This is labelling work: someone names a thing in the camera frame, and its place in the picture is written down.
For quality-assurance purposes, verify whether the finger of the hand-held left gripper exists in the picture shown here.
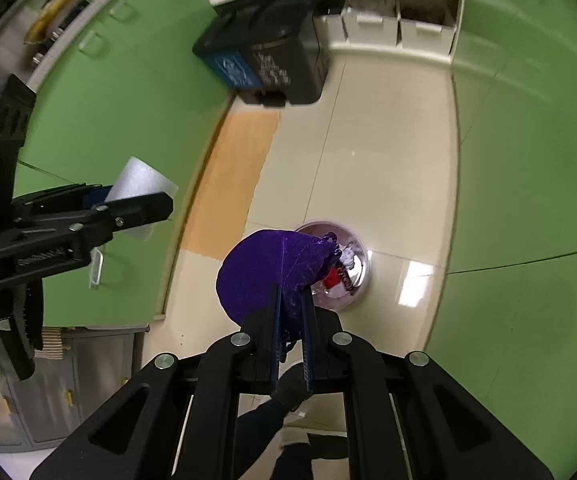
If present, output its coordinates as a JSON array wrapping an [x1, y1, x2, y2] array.
[[11, 183, 114, 223], [68, 191, 175, 250]]

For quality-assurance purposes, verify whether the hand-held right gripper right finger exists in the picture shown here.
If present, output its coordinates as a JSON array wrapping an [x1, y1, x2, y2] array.
[[298, 290, 555, 480]]

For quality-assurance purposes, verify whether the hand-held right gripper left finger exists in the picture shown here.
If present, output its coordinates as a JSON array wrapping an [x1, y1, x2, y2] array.
[[28, 282, 282, 480]]

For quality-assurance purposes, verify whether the white foam roll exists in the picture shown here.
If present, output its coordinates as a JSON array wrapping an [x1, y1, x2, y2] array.
[[106, 156, 179, 241]]

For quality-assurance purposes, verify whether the purple fabric pouch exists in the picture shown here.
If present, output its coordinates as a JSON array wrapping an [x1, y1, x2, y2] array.
[[216, 229, 343, 341]]

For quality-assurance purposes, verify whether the pink waste bin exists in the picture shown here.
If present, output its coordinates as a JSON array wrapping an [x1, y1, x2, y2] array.
[[293, 220, 371, 311]]

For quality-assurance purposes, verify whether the person's dark pants leg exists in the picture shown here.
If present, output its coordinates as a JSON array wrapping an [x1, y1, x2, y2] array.
[[236, 362, 349, 480]]

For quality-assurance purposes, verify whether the green cabinet front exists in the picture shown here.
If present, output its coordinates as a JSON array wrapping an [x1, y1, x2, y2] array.
[[425, 0, 577, 480], [13, 0, 234, 328]]

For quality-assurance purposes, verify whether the striped cloth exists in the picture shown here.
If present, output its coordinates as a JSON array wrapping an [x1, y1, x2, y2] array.
[[36, 327, 76, 361]]

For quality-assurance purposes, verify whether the grey low cabinet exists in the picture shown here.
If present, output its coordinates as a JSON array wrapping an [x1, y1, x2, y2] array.
[[0, 327, 144, 453]]

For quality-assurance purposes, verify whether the yellowish long object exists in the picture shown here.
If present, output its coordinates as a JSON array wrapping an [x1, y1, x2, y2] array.
[[23, 0, 92, 43]]

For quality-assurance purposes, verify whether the black pedal bin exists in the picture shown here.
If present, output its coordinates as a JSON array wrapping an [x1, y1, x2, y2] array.
[[192, 0, 330, 108]]

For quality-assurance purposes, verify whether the white storage box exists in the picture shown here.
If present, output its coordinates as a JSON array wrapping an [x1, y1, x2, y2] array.
[[399, 15, 455, 53], [341, 10, 400, 46]]

